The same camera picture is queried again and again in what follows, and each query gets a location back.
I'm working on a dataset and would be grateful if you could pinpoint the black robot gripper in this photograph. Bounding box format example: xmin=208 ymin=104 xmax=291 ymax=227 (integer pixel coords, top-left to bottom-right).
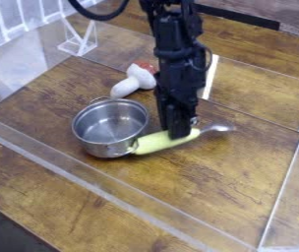
xmin=137 ymin=0 xmax=208 ymax=99

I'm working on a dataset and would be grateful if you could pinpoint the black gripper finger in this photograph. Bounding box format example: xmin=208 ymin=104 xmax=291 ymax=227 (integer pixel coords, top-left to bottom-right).
xmin=156 ymin=93 xmax=197 ymax=140

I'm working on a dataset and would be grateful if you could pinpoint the stainless steel pot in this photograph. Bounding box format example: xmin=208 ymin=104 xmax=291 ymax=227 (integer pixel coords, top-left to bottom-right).
xmin=72 ymin=96 xmax=149 ymax=158

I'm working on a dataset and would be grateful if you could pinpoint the toy mushroom red cap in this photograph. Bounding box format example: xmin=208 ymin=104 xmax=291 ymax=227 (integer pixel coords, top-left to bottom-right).
xmin=110 ymin=61 xmax=156 ymax=98

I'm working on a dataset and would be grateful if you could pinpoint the black strip on table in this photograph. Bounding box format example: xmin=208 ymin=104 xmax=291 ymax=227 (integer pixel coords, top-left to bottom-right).
xmin=195 ymin=4 xmax=280 ymax=31

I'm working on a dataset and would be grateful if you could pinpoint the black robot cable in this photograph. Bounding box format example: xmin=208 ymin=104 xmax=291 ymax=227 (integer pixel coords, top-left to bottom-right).
xmin=66 ymin=0 xmax=130 ymax=22

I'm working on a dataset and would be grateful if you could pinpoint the clear acrylic triangular bracket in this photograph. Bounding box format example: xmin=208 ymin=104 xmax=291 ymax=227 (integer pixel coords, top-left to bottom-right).
xmin=57 ymin=19 xmax=98 ymax=56

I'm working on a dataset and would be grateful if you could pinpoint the clear acrylic enclosure wall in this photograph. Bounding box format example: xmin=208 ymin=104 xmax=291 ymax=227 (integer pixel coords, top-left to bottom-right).
xmin=0 ymin=8 xmax=299 ymax=252

